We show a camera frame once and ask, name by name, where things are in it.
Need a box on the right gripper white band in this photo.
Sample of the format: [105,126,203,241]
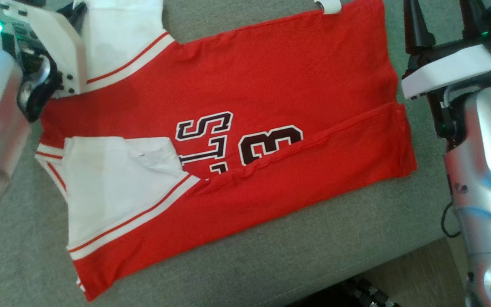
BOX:
[401,0,491,101]

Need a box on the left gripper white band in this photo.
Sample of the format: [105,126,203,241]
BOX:
[0,0,88,122]

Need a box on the red basketball jersey number 23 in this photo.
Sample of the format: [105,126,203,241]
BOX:
[35,0,418,302]

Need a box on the wide grey sofa seat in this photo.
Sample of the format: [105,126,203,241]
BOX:
[0,0,468,307]

